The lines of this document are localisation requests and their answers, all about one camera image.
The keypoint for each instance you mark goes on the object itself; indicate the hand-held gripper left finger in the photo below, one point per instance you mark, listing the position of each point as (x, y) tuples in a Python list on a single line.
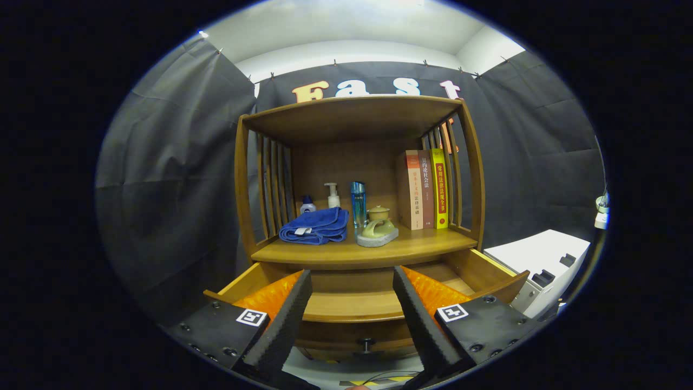
[(284, 325)]

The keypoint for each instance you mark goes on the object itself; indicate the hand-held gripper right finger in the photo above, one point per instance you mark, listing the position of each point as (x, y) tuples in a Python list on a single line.
[(421, 325)]

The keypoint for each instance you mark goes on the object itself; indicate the black drawer knob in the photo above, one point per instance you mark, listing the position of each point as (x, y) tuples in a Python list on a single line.
[(366, 343)]

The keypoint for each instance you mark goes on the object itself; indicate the wooden drawer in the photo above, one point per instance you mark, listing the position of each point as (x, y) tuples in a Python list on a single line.
[(346, 311)]

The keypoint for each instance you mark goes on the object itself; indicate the wooden countertop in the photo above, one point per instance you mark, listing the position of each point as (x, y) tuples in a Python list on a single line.
[(422, 244)]

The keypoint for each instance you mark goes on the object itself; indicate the wooden cabinet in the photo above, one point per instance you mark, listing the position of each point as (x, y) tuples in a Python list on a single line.
[(352, 116)]

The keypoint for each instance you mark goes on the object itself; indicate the yellow black striped tape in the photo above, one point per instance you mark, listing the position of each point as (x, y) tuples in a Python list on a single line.
[(390, 380)]

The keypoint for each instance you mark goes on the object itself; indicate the blue folded towel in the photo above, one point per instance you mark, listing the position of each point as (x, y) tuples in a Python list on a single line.
[(319, 225)]

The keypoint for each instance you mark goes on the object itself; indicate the small white blue-capped bottle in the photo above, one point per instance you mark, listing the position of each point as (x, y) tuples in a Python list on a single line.
[(308, 207)]

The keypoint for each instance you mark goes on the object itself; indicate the beige lidded ceramic cup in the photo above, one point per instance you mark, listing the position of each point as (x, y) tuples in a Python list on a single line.
[(378, 213)]

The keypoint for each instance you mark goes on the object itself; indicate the white pump bottle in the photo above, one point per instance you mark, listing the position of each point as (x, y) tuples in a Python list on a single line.
[(333, 201)]

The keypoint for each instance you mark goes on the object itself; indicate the tall blue glass bottle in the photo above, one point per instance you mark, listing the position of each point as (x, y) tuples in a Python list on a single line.
[(358, 206)]

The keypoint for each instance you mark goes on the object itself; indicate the brown book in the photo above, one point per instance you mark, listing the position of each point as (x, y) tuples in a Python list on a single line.
[(426, 189)]

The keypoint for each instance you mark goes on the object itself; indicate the beige orange book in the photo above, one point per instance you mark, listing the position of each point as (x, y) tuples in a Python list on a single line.
[(414, 189)]

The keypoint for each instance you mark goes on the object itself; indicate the yellow book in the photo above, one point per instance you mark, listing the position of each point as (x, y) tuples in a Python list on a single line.
[(439, 189)]

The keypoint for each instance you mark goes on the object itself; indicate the white plastic case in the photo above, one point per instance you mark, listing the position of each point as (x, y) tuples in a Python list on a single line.
[(541, 249)]

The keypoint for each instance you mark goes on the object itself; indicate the black backdrop cloth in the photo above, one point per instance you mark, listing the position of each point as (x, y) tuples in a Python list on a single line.
[(173, 162)]

